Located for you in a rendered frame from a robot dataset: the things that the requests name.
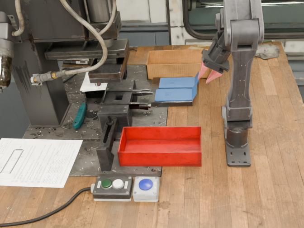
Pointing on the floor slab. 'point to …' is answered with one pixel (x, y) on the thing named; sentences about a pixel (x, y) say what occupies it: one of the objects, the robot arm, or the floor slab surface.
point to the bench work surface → (6, 209)
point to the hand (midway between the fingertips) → (203, 78)
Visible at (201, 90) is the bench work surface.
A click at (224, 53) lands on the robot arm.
